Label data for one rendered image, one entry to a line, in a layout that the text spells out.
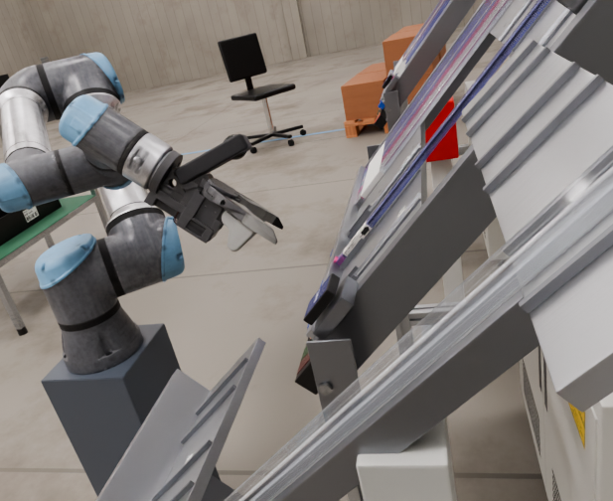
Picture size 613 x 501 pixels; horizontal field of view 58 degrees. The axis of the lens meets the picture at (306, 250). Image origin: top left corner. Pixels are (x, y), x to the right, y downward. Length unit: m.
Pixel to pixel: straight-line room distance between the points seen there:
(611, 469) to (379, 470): 0.45
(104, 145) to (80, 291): 0.33
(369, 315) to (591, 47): 0.34
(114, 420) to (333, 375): 0.62
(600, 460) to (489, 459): 0.75
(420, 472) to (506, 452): 1.15
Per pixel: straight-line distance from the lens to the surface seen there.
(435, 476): 0.39
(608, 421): 0.74
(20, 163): 0.96
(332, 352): 0.61
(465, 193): 0.57
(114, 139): 0.84
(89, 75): 1.28
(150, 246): 1.06
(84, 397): 1.15
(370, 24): 12.36
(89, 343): 1.11
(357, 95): 4.64
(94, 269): 1.06
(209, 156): 0.81
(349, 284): 0.62
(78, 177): 0.94
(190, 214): 0.81
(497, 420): 1.61
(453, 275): 1.79
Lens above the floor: 1.09
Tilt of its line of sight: 24 degrees down
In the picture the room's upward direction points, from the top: 12 degrees counter-clockwise
